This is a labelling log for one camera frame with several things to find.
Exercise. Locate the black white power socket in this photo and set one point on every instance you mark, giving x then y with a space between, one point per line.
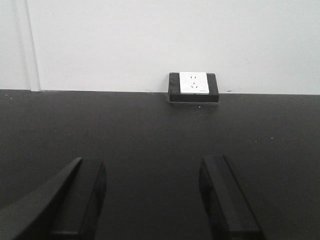
193 87

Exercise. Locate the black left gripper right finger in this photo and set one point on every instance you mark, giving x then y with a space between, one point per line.
229 214

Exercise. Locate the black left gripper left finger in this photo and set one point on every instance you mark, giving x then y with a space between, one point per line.
66 207

